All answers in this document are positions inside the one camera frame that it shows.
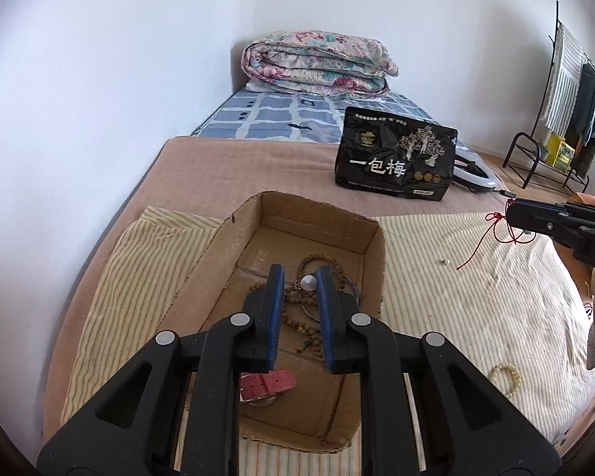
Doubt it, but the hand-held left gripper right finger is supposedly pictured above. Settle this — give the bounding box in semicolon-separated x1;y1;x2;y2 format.
316;266;562;476

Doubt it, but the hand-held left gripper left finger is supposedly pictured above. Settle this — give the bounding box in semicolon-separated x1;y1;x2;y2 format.
36;264;286;476

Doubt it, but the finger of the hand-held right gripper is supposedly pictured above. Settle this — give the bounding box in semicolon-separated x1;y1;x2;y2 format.
523;215;595;249
506;198;574;229

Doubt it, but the brown wooden bead mala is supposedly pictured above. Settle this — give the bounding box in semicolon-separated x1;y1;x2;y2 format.
248;254;363;358

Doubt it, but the red string bracelet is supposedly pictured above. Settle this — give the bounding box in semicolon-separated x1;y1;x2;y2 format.
456;212;519;271

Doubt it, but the dark thin bangle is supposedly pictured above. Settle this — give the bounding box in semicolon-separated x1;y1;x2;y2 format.
297;270;363;330

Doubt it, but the red strap wristwatch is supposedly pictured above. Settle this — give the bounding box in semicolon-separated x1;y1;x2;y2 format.
239;369;297;407

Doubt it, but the cardboard box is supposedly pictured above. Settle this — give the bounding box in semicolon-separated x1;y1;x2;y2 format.
166;191;388;454

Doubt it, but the yellow box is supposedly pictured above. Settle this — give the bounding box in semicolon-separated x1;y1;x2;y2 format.
545;133;576;174

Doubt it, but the dark grey hanging jacket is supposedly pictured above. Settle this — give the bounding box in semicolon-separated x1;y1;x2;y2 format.
572;62;595;150

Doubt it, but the striped beige cloth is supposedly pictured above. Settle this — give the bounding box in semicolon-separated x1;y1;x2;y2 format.
59;205;595;476

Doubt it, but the green striped hanging towel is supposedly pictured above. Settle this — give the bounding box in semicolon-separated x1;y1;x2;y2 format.
545;25;586;132

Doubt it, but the black snack bag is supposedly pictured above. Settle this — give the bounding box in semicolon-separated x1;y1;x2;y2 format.
334;106;458;202

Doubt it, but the brown blanket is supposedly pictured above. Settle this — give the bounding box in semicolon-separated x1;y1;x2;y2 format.
42;135;519;432

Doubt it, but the black metal clothes rack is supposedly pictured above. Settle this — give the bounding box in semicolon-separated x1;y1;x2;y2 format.
502;0;595;194

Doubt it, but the blue checkered bed sheet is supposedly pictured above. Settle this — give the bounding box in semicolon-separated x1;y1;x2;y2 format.
191;86;477;152

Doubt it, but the folded floral quilt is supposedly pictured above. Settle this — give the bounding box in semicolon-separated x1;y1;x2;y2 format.
242;30;400;97

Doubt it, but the white ring light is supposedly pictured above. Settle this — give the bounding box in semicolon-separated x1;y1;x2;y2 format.
449;146;499;193

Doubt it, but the cream bead bracelet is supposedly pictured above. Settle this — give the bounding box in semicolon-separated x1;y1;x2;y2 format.
488;363;525;400

